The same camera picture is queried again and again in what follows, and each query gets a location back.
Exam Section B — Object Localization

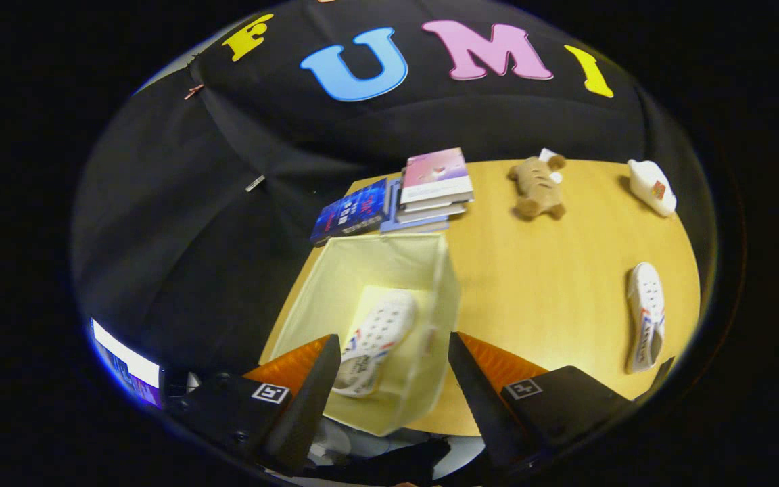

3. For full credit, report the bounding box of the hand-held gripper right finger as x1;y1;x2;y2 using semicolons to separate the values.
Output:
448;331;635;469

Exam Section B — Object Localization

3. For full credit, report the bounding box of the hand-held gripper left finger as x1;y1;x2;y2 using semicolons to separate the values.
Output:
165;334;343;476

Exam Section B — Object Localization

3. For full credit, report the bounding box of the white perforated shoe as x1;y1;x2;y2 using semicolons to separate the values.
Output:
332;291;417;398
625;262;667;375

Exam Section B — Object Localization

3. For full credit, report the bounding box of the fabric storage box with lid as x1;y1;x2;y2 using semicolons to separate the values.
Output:
259;232;461;437

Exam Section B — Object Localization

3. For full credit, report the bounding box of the dark cloth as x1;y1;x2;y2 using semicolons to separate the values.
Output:
295;438;454;486

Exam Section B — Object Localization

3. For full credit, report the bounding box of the light blue book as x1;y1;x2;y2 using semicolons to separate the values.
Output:
380;179;451;235

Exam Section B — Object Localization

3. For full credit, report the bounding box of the computer monitor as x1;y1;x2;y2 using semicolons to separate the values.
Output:
89;317;162;408

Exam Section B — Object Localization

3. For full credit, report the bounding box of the white book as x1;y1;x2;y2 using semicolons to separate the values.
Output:
396;196;468;224

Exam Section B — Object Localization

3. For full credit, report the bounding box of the dark blue book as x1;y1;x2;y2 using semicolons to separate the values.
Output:
310;177;390;246

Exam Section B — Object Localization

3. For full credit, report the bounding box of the black backdrop cloth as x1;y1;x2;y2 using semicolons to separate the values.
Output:
72;0;718;386

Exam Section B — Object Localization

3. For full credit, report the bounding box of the brown plush toy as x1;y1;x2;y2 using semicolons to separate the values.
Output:
506;149;568;221

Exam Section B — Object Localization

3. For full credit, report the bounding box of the pink book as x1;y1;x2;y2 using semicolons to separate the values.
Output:
401;147;475;205

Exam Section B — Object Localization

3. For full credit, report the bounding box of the white bottle orange label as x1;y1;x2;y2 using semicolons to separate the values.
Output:
628;159;678;218

